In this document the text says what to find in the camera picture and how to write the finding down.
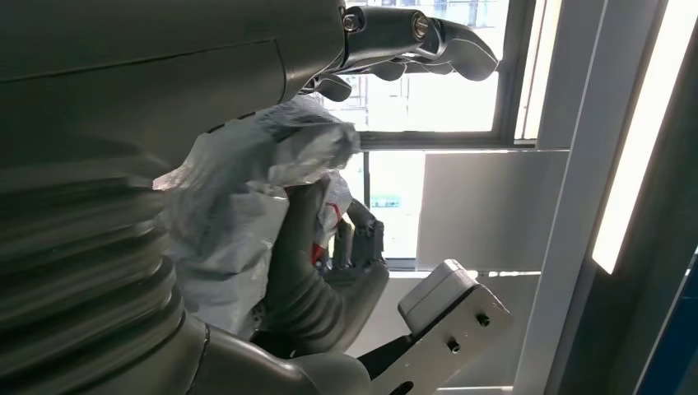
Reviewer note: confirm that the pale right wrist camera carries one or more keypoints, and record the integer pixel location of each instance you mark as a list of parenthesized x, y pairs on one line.
[(436, 294)]

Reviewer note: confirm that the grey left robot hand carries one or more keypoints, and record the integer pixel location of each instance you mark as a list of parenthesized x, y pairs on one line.
[(136, 82)]

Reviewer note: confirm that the ceiling light strip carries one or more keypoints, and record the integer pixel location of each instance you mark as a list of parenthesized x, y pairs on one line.
[(638, 152)]

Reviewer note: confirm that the dark window frame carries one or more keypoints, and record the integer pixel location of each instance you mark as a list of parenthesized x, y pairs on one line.
[(436, 140)]

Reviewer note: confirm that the grey-white poly mailer package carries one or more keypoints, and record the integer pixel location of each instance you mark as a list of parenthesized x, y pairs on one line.
[(229, 207)]

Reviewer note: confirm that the right wrist camera mount bracket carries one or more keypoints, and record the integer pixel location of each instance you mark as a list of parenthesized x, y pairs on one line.
[(463, 349)]

